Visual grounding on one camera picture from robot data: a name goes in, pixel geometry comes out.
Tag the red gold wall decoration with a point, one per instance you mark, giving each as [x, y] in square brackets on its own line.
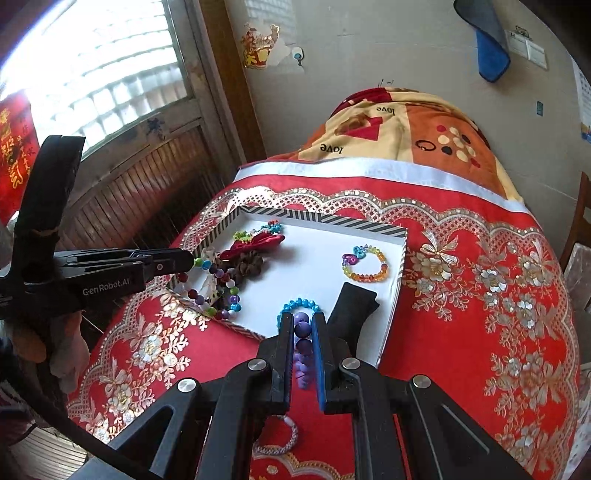
[258, 50]

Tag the brown scrunchie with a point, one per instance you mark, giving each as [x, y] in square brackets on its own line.
[249, 265]

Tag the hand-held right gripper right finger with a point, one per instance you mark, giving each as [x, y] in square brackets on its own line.
[319, 360]

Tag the wall hook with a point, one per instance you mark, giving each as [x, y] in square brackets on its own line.
[298, 56]

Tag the red banner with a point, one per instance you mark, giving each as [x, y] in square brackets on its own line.
[14, 147]

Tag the wall poster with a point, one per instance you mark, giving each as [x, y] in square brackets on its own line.
[585, 101]

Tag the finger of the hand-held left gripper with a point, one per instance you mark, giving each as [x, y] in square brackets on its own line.
[161, 265]

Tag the wooden chair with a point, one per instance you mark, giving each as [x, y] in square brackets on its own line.
[582, 207]

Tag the striped cardboard box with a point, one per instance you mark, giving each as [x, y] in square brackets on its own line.
[300, 272]

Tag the printed blanket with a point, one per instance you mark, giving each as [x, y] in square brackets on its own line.
[415, 129]

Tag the window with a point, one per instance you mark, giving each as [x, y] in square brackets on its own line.
[115, 69]

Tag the wooden slatted door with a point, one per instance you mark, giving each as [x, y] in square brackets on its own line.
[138, 194]

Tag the red floral tablecloth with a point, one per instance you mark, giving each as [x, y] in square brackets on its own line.
[461, 323]

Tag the beige lace bow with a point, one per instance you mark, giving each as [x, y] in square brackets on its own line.
[210, 256]

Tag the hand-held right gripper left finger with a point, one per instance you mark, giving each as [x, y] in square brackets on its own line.
[285, 360]

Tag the red velvet scrunchie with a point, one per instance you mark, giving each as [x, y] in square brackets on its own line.
[258, 242]

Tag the blue cloth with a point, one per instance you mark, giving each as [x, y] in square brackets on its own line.
[491, 60]

